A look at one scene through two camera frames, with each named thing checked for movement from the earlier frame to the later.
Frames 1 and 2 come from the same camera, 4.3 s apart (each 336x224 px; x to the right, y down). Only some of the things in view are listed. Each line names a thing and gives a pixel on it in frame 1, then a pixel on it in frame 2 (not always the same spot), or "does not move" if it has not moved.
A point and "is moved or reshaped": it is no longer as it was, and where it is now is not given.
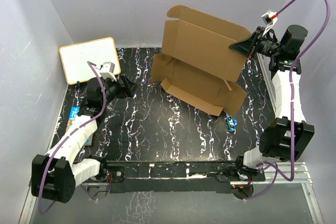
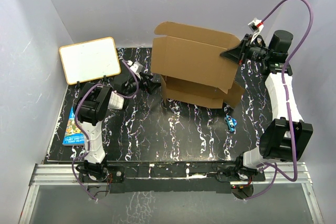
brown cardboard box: x=197 y=64 is moved or reshaped
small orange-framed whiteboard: x=74 y=59 does not move
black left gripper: x=126 y=88 to x=143 y=78
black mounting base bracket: x=149 y=176 does not move
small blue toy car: x=231 y=123 does not move
